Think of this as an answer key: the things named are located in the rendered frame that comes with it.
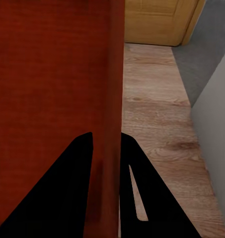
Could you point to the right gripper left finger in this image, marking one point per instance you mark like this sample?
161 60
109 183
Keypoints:
55 207

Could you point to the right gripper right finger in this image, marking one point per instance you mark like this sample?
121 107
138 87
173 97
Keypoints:
166 218

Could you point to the storage box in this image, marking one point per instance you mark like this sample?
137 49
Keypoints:
61 76

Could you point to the door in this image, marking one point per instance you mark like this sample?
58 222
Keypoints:
161 22

